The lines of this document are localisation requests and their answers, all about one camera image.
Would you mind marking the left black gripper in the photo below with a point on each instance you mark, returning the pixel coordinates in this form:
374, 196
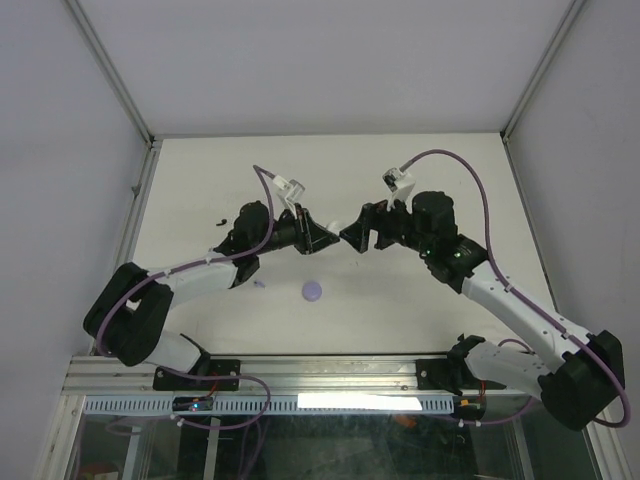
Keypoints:
310, 237

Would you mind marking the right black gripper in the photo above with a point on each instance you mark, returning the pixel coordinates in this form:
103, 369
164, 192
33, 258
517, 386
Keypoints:
375, 217

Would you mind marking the white earbud case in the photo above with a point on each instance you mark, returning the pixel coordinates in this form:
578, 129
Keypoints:
334, 227

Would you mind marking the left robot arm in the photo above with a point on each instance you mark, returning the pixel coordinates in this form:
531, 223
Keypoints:
128, 318

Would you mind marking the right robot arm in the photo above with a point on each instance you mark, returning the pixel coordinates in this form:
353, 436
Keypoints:
575, 373

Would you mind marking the purple earbud case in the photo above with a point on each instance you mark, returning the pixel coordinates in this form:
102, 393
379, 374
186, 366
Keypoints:
312, 291

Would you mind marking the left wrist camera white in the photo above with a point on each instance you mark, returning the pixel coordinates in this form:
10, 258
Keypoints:
289, 192

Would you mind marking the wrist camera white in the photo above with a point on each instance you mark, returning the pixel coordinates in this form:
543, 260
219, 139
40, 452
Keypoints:
289, 192
400, 184

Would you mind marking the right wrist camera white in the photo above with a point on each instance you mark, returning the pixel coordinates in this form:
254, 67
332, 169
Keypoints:
400, 184

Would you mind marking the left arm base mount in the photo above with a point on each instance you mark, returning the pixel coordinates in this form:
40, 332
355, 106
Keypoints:
209, 374

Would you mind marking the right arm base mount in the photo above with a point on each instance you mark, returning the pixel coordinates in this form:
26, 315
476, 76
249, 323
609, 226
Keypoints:
450, 373

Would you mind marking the slotted cable duct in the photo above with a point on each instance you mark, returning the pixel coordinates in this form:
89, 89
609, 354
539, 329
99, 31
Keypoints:
303, 404

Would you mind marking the aluminium front rail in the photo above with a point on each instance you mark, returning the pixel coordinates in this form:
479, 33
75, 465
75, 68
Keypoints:
284, 375

